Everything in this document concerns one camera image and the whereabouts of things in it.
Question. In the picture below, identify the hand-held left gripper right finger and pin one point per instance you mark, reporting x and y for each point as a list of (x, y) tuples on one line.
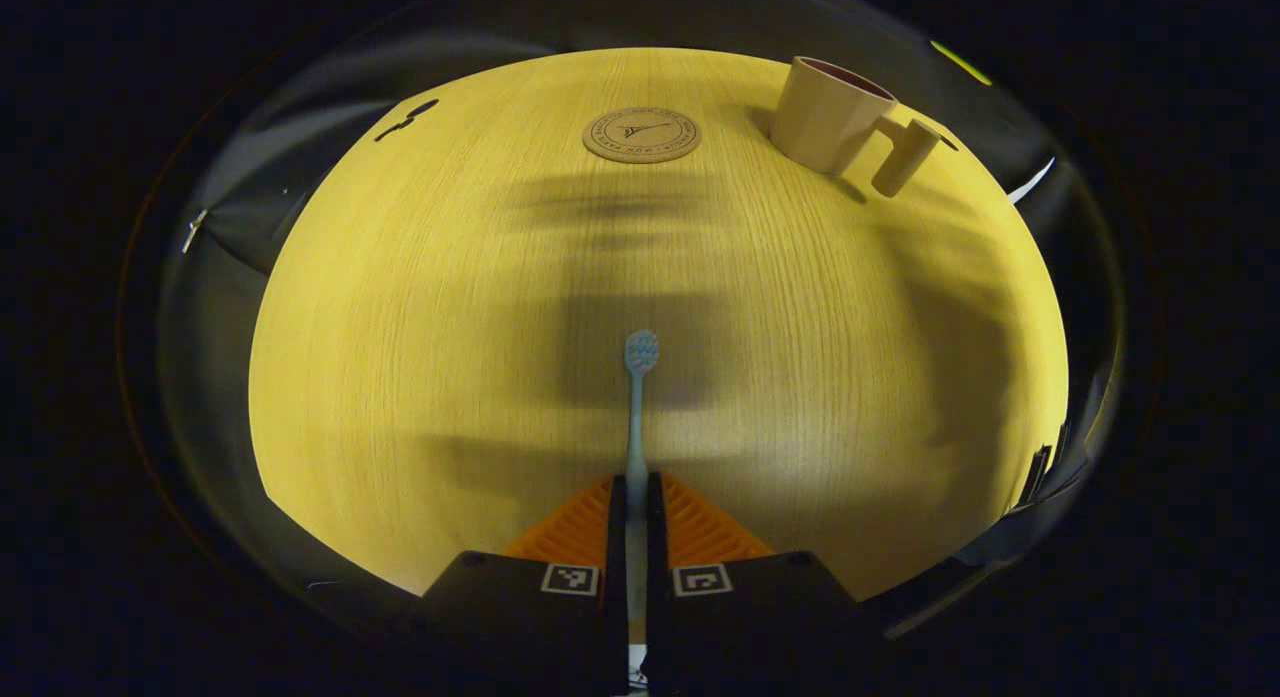
[(656, 577)]

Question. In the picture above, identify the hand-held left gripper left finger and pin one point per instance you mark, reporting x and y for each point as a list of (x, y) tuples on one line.
[(616, 577)]

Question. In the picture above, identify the light blue toothbrush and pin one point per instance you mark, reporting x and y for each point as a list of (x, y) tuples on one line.
[(637, 417)]

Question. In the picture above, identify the round brown coaster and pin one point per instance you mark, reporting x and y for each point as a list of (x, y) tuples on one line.
[(642, 135)]

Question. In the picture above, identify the beige cup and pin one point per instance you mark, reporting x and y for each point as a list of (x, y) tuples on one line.
[(825, 117)]

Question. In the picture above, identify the white cloth clip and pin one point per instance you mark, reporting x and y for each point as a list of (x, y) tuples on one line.
[(193, 230)]

